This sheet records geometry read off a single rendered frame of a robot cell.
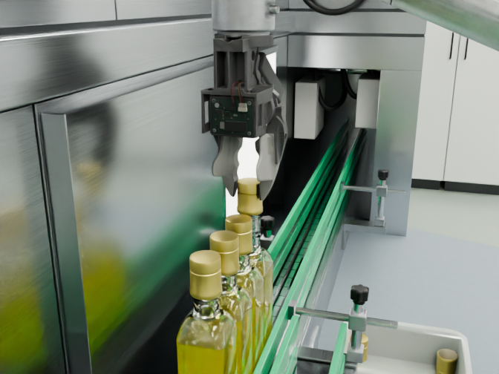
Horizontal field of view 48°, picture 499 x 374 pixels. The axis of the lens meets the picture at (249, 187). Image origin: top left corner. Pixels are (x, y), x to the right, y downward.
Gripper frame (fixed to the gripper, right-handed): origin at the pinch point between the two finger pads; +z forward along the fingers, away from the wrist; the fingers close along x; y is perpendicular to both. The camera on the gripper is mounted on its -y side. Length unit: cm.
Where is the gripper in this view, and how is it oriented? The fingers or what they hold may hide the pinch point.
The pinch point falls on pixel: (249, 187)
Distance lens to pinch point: 75.2
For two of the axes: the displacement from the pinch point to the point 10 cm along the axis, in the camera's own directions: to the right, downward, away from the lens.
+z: 0.0, 9.5, 3.1
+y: -3.5, 2.9, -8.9
